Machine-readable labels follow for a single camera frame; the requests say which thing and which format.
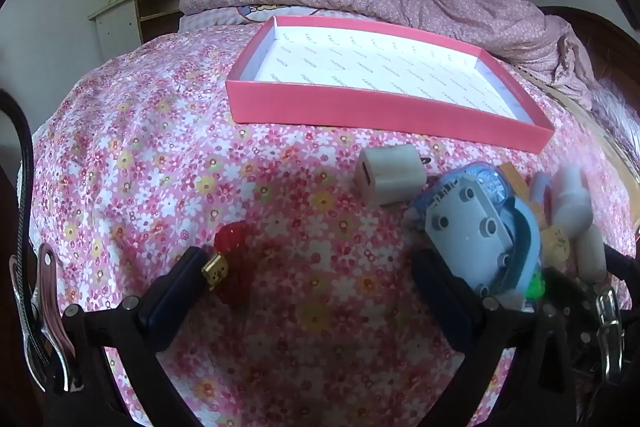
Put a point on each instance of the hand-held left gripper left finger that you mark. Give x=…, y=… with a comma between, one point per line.
x=170, y=302

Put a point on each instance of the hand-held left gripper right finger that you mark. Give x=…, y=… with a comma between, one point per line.
x=445, y=302

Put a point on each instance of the light blue curved plastic piece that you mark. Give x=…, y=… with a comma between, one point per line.
x=527, y=232

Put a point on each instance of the beige charger cube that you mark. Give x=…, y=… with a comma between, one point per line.
x=395, y=174

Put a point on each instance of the white oblong plastic case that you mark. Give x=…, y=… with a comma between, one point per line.
x=590, y=254

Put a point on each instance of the white plastic bottle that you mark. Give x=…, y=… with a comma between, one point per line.
x=570, y=199

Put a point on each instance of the pink shallow cardboard box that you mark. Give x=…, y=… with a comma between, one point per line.
x=350, y=112

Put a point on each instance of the green toy figure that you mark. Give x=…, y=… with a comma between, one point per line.
x=535, y=287

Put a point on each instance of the large rose metal spring clamp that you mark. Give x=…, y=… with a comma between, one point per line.
x=47, y=307

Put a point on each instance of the wooden puzzle piece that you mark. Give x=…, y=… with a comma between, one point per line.
x=511, y=174

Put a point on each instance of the pink floral bed sheet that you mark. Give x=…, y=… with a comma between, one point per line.
x=150, y=157

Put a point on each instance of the small silver metal clip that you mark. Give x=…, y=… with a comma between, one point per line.
x=607, y=332

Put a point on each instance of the pale wooden bedside cabinet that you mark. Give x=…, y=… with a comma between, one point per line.
x=117, y=27

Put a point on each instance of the cartoon print pillow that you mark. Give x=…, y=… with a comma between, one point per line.
x=250, y=14

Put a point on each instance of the pink patterned quilt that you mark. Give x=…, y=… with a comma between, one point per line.
x=400, y=2

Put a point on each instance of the dark wooden headboard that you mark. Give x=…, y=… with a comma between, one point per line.
x=610, y=42

